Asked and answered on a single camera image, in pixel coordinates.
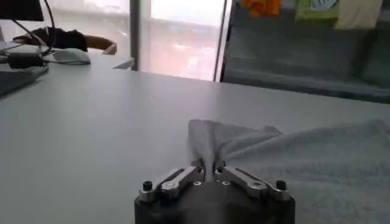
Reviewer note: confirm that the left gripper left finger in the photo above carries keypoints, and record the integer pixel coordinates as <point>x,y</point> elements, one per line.
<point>179,182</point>

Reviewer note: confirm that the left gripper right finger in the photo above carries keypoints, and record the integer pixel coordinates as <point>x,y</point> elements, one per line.
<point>246,182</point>

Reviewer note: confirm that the grey printed t-shirt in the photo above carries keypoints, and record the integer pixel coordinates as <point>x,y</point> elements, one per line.
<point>304,164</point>

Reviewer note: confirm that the metal shelf rack with clothes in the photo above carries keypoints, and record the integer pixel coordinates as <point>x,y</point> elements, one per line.
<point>304,54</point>

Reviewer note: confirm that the brown wooden chair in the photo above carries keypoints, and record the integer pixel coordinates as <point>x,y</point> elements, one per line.
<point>99,42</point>

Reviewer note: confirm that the grey computer mouse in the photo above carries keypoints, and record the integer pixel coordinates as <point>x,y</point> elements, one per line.
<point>71,56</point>

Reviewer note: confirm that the black garment on chair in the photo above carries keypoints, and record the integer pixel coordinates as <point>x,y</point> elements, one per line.
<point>67,39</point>

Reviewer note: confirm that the dark grey laptop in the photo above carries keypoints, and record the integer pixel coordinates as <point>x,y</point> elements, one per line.
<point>18,77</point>

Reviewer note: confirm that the black power adapter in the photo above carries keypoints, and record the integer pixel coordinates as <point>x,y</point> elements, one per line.
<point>26,60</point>

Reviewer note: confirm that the black flat monitor screen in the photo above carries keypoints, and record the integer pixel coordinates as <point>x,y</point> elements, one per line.
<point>19,9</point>

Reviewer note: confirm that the grey window frame post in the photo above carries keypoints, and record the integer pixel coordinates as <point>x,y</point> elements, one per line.
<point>137,33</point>

